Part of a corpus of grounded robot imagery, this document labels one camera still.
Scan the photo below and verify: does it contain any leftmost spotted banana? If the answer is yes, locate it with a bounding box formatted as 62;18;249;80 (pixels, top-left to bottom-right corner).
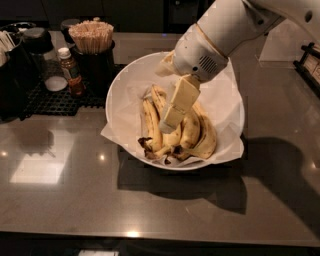
138;99;162;159

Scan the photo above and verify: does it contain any rightmost curved banana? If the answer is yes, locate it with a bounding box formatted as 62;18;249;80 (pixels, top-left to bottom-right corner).
183;102;217;159

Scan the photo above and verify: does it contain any white bowl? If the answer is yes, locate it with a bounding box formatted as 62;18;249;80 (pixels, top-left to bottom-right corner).
105;51;246;171

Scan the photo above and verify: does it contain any black stir stick cup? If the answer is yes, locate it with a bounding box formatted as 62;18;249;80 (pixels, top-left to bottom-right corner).
71;42;115;98

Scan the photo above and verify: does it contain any black wooden rack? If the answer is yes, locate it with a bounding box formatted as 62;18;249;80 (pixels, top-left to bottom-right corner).
293;42;320;99

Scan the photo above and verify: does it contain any dark lidded jar behind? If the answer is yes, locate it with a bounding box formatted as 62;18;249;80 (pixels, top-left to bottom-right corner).
60;19;80;44

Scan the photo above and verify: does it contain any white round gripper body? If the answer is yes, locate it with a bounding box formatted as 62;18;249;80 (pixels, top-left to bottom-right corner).
173;24;228;83

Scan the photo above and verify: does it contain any glass sugar shaker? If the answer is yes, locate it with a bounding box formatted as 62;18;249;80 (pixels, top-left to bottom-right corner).
22;27;67;92

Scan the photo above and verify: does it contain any black container at left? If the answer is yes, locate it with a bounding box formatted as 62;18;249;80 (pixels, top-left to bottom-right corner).
0;24;38;120

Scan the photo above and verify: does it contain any middle right banana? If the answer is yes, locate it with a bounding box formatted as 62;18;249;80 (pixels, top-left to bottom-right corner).
173;109;200;161

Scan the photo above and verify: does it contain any long spotted banana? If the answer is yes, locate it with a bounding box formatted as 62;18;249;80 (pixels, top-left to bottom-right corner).
151;84;181;158

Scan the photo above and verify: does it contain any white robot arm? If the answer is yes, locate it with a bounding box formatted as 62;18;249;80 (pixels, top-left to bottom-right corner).
156;0;320;134

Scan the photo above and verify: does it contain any white paper liner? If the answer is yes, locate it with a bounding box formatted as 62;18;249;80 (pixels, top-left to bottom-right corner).
100;52;245;168

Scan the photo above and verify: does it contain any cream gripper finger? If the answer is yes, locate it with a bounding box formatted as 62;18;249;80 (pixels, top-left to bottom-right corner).
155;51;176;77
159;74;200;134

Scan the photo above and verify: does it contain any wooden stir sticks bundle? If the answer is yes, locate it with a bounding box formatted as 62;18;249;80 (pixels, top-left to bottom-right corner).
69;20;114;54

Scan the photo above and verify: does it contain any black rubber grid mat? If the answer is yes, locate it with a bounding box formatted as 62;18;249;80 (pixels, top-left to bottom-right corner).
19;79;106;120

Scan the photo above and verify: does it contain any small brown sauce bottle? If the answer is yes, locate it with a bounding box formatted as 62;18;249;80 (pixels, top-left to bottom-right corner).
58;47;86;98

